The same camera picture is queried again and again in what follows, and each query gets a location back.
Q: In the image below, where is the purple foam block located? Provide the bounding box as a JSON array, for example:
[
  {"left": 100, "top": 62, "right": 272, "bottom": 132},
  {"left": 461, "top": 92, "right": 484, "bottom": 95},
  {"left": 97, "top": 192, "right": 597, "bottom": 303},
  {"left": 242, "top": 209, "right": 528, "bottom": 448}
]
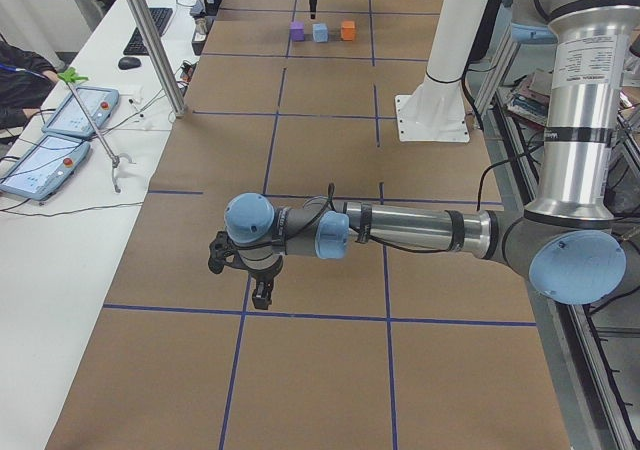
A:
[{"left": 289, "top": 20, "right": 305, "bottom": 42}]

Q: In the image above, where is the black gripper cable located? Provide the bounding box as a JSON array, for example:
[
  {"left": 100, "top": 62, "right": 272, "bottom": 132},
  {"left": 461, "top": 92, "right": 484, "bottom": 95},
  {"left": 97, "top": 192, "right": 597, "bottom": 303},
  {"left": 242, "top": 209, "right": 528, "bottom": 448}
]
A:
[{"left": 269, "top": 184, "right": 541, "bottom": 261}]

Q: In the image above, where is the light blue foam block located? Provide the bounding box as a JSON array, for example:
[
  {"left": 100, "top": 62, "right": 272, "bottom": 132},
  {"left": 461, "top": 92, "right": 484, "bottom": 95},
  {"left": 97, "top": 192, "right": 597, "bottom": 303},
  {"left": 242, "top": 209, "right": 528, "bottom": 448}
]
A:
[{"left": 312, "top": 23, "right": 329, "bottom": 43}]

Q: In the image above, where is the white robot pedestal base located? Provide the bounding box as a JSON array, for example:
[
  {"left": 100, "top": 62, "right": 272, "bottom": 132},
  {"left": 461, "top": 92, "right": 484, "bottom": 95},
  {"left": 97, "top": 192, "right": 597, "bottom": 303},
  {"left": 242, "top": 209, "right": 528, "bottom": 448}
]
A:
[{"left": 395, "top": 0, "right": 502, "bottom": 143}]

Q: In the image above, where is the teach pendant tablet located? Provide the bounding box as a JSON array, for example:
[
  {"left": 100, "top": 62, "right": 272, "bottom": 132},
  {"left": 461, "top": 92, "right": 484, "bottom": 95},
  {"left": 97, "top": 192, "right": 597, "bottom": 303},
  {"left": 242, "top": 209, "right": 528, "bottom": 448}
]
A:
[
  {"left": 1, "top": 134, "right": 91, "bottom": 201},
  {"left": 40, "top": 85, "right": 120, "bottom": 139}
]

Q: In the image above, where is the green handled reacher grabber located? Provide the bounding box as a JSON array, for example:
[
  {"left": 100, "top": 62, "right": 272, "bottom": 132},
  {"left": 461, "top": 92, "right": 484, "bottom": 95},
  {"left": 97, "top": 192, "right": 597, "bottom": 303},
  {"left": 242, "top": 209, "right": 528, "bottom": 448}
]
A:
[{"left": 57, "top": 66, "right": 134, "bottom": 194}]

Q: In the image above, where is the seated person dark clothing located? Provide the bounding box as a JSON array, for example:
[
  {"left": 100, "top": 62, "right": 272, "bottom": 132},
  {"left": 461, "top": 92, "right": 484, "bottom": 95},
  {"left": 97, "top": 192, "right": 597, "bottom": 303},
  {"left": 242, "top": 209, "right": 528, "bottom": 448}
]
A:
[{"left": 1, "top": 41, "right": 59, "bottom": 129}]

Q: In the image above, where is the orange foam block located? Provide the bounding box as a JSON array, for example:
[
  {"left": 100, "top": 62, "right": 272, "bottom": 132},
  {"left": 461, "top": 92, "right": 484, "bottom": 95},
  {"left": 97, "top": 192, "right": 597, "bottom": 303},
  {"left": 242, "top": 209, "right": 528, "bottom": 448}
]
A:
[{"left": 340, "top": 20, "right": 357, "bottom": 41}]

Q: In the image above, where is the black keyboard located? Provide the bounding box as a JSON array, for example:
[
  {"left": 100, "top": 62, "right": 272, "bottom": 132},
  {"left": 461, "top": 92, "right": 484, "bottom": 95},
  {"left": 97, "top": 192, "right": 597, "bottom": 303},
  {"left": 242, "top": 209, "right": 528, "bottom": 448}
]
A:
[{"left": 122, "top": 7, "right": 174, "bottom": 56}]

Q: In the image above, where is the white side table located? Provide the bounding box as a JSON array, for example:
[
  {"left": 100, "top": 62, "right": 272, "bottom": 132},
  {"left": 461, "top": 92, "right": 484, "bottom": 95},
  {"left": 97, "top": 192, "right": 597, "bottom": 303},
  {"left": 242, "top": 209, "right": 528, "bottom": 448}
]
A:
[{"left": 0, "top": 0, "right": 211, "bottom": 450}]

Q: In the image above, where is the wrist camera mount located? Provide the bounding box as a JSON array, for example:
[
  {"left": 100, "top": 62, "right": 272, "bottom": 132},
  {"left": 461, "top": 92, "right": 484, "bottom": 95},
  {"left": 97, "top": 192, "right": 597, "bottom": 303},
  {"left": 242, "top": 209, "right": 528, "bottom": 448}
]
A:
[{"left": 208, "top": 231, "right": 244, "bottom": 275}]

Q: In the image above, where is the lower teach pendant tablet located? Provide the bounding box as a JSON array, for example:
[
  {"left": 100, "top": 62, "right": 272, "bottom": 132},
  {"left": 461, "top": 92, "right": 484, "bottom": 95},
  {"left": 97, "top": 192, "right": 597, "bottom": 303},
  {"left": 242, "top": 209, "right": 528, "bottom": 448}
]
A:
[{"left": 1, "top": 134, "right": 91, "bottom": 201}]

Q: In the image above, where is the stack of books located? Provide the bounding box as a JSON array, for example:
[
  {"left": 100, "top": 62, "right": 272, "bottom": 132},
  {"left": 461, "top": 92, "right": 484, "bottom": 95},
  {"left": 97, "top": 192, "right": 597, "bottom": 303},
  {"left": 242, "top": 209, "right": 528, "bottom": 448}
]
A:
[{"left": 506, "top": 69, "right": 552, "bottom": 127}]

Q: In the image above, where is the black computer mouse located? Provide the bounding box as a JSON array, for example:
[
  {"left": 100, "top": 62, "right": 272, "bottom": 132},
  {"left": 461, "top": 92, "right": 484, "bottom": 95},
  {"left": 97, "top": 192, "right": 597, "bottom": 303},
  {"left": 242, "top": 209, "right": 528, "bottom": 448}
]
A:
[{"left": 117, "top": 56, "right": 142, "bottom": 71}]

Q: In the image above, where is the aluminium frame rack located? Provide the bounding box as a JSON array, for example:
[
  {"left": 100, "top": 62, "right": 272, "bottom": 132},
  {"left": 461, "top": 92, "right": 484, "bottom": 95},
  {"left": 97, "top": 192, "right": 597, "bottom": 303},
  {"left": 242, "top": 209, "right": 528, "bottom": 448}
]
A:
[{"left": 469, "top": 29, "right": 640, "bottom": 450}]

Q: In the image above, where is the aluminium frame post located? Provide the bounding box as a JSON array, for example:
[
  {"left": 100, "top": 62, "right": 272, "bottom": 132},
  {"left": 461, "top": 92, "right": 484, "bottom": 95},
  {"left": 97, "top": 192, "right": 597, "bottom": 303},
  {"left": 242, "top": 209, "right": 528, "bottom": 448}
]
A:
[{"left": 126, "top": 0, "right": 186, "bottom": 118}]

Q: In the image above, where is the upper teach pendant tablet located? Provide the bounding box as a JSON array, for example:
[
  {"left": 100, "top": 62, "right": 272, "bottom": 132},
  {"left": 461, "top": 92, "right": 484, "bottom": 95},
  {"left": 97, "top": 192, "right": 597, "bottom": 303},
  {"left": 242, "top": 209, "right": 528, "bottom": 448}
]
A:
[{"left": 40, "top": 85, "right": 120, "bottom": 139}]

